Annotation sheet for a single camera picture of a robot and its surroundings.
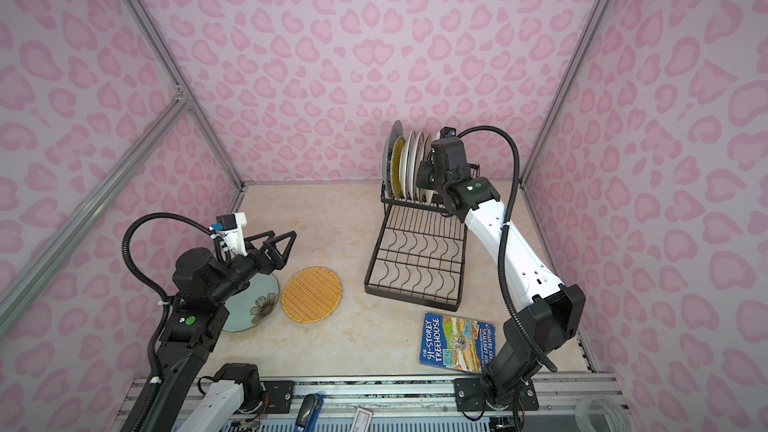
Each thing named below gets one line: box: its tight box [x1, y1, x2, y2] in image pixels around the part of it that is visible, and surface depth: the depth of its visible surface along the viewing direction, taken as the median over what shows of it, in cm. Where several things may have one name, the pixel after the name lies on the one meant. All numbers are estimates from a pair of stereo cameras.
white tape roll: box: [575, 397, 629, 432], surface depth 71 cm
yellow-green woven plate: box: [390, 135, 406, 198], surface depth 81 cm
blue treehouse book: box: [419, 312, 497, 374], surface depth 81 cm
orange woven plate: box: [282, 266, 342, 324], surface depth 92 cm
